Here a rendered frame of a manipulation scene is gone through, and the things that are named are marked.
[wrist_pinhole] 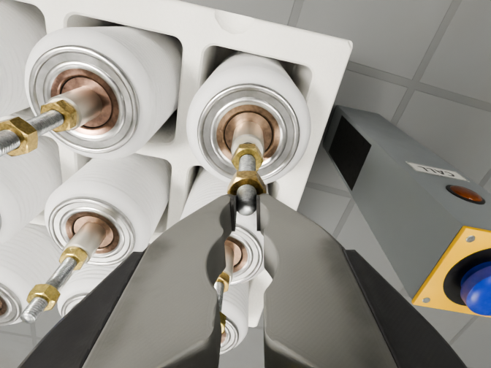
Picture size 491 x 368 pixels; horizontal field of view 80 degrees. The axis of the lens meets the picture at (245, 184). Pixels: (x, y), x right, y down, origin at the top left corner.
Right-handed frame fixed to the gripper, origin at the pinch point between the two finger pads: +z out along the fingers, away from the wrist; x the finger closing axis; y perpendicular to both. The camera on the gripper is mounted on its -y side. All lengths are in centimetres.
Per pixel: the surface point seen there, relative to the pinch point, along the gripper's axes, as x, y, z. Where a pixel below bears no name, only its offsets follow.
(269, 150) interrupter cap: 1.5, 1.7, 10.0
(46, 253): -24.1, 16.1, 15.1
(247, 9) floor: -0.3, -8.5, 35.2
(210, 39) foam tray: -3.2, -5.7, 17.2
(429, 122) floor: 27.9, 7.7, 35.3
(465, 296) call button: 13.7, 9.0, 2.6
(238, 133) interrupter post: -0.6, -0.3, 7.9
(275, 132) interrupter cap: 2.0, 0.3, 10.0
